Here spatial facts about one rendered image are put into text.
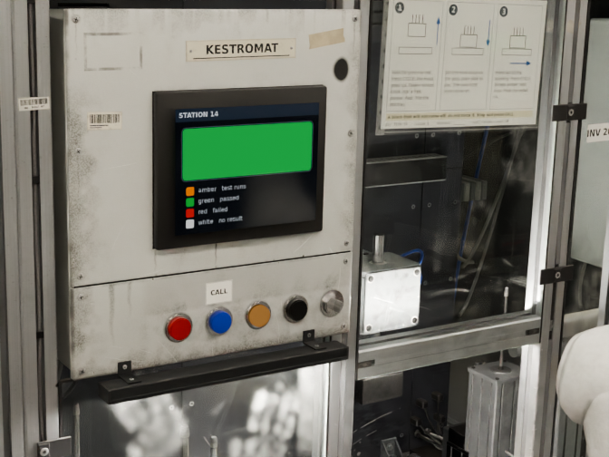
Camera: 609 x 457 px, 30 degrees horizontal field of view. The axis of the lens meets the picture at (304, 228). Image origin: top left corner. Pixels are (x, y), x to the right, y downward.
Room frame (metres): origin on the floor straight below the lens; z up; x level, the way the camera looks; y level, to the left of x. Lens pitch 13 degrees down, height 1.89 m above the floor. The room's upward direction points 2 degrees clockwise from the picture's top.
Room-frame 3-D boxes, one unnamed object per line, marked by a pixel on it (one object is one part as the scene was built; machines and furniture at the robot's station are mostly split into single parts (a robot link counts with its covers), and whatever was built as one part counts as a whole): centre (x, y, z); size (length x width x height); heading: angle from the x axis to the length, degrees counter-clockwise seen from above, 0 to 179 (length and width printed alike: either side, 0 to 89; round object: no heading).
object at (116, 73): (1.55, 0.17, 1.60); 0.42 x 0.29 x 0.46; 122
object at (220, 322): (1.45, 0.11, 1.42); 0.03 x 0.02 x 0.03; 122
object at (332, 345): (1.44, 0.10, 1.37); 0.36 x 0.04 x 0.04; 122
